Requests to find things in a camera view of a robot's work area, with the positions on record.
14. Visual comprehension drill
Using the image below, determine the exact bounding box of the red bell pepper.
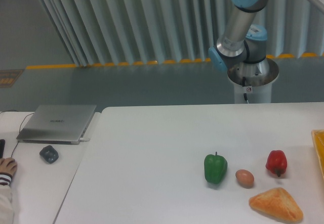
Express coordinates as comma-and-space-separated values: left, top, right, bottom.
265, 150, 288, 177

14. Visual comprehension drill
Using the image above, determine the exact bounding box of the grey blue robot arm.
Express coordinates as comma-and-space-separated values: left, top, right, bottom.
208, 0, 323, 71

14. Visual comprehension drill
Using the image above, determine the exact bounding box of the person's hand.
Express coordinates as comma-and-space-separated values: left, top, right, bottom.
0, 157, 18, 177

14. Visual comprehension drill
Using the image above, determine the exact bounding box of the grey laptop cable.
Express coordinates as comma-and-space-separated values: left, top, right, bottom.
0, 110, 34, 158

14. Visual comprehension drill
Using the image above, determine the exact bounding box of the white folding partition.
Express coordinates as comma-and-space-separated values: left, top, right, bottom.
29, 0, 324, 67

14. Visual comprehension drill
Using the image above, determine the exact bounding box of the white USB plug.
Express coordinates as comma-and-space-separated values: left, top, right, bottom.
80, 138, 90, 142

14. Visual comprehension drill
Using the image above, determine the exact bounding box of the white striped sleeve forearm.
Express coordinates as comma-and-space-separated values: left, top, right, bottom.
1, 172, 14, 224

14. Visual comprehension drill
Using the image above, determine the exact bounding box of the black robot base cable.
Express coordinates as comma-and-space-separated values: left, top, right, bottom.
241, 76, 250, 104

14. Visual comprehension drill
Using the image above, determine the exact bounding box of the silver laptop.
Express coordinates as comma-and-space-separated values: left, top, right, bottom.
17, 105, 96, 145

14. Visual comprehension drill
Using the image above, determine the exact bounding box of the triangular bread loaf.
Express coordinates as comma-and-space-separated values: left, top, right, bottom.
249, 187, 304, 222

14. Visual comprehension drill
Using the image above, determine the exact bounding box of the green bell pepper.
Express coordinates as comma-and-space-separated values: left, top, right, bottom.
204, 152, 228, 185

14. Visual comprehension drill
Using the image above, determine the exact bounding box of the yellow tray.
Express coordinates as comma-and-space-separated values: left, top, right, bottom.
311, 129, 324, 176

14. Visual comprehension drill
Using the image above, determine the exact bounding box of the brown egg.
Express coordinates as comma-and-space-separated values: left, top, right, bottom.
235, 169, 254, 186

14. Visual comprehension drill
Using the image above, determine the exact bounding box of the black phone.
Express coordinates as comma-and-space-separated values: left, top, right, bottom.
0, 139, 6, 158

